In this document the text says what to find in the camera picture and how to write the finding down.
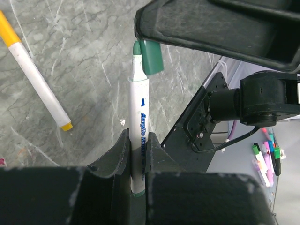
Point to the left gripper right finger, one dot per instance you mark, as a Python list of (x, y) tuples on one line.
[(175, 197)]

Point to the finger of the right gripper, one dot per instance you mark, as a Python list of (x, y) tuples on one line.
[(262, 32)]

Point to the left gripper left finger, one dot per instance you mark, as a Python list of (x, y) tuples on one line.
[(97, 194)]

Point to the green white marker pen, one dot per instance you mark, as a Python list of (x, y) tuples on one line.
[(138, 120)]

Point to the green pen cap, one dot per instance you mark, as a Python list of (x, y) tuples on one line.
[(152, 60)]

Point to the yellow white marker pen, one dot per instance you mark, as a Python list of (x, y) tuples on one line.
[(22, 57)]

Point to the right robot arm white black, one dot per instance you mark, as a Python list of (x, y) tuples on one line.
[(261, 100)]

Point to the pile of coloured markers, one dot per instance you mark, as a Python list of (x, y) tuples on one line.
[(268, 157)]

